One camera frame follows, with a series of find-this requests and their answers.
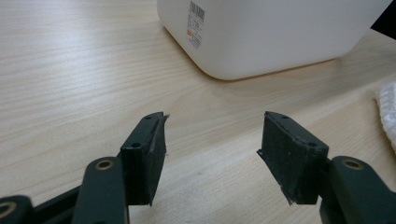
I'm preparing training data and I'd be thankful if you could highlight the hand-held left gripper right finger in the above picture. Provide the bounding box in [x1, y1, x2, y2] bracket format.
[256, 110, 330, 206]

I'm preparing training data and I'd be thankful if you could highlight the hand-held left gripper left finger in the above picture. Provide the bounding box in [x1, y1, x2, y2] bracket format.
[120, 111, 171, 207]

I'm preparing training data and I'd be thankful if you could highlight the white cloth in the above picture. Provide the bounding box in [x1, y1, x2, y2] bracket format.
[375, 81, 396, 153]

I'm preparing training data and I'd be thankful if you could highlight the white plastic storage box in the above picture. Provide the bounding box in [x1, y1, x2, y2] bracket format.
[156, 0, 394, 81]

